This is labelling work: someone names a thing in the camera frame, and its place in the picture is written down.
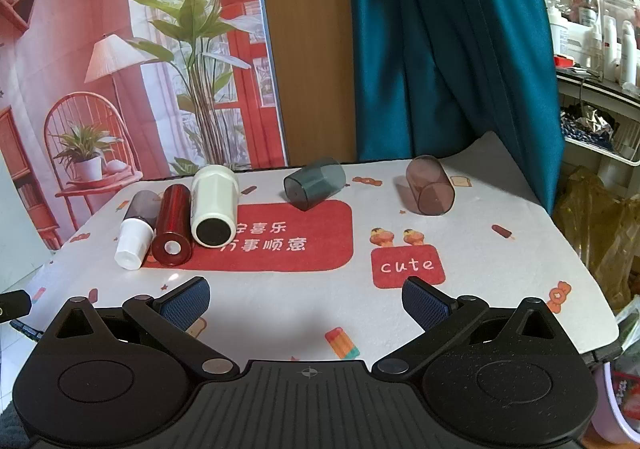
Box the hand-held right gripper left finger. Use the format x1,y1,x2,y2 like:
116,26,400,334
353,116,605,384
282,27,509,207
46,275,241,377

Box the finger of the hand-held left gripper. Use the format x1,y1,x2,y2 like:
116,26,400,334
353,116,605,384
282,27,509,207
0,289,34,324

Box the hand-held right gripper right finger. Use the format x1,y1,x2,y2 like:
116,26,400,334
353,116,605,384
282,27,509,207
371,277,568,376

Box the transparent blue-grey cup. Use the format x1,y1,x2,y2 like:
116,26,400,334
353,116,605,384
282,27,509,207
283,158,347,213

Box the shiny red cup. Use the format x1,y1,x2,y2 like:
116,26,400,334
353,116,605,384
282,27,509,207
151,184,193,266

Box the transparent brown cup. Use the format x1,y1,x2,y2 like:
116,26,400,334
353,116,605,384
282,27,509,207
405,155,456,217

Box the dark bottle with white cap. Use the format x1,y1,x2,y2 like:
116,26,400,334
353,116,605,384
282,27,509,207
114,190,162,271

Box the white cylindrical bottle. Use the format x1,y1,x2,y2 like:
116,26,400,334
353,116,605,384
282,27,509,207
190,166,242,247

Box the white printed table cloth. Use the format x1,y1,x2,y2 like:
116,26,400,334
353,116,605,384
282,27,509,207
20,132,621,370

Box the yellow plastic bag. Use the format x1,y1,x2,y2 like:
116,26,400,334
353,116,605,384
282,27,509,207
552,166,640,312

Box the pink plastic basin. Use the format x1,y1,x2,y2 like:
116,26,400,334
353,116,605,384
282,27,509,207
590,359,640,447

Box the silver foil bag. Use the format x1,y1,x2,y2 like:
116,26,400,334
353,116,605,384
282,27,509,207
560,104,618,145

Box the white storage shelf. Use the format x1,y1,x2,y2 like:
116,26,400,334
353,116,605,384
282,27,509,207
539,0,640,185

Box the teal curtain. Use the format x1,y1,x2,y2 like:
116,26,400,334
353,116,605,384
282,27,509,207
344,0,565,219

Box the wooden door panel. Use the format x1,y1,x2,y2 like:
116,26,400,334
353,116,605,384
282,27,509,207
254,0,359,167

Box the white pump bottle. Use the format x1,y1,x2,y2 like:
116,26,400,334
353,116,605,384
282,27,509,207
545,0,571,57

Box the tall white bottle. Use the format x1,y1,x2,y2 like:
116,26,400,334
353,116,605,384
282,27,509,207
619,20,639,85

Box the red room wall tapestry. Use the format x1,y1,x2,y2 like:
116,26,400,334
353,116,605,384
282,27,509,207
0,0,292,252

